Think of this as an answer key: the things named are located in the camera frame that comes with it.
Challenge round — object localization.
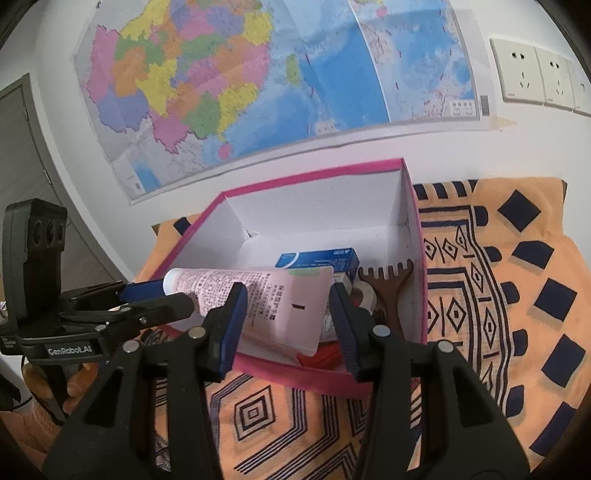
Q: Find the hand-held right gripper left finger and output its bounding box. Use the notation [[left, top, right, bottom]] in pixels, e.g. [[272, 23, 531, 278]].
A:
[[46, 281, 250, 480]]

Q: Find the pink cream tube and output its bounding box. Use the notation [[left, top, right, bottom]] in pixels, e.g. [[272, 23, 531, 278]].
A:
[[163, 266, 336, 357]]

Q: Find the pink cardboard box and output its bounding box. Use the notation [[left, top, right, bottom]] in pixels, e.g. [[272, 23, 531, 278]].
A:
[[134, 158, 428, 400]]

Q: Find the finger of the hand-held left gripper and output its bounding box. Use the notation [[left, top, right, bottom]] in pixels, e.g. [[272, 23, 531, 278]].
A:
[[69, 278, 165, 312], [61, 292, 195, 341]]

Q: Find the grey door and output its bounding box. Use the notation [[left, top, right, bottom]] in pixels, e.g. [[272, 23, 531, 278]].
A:
[[0, 73, 126, 296]]

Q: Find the blue white medicine box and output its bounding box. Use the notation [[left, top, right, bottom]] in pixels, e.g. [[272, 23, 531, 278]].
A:
[[274, 247, 361, 278]]

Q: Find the orange patterned cloth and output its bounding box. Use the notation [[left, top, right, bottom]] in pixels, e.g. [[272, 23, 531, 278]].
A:
[[134, 178, 583, 480]]

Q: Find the clear tape roll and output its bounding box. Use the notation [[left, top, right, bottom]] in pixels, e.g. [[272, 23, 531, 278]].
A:
[[348, 281, 380, 315]]

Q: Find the white wall socket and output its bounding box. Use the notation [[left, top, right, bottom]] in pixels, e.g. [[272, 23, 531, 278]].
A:
[[536, 46, 579, 112], [489, 37, 548, 105]]

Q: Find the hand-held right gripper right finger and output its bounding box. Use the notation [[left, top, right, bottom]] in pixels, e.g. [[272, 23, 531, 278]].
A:
[[328, 281, 532, 480]]

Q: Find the colourful wall map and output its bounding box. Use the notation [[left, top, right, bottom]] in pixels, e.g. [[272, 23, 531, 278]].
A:
[[73, 0, 498, 206]]

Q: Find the brown wooden back scratcher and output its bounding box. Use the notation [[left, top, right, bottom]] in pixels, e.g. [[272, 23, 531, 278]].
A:
[[358, 258, 415, 339]]

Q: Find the white wall switch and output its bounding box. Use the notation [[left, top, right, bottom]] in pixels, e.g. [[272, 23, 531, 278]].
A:
[[568, 60, 591, 117]]

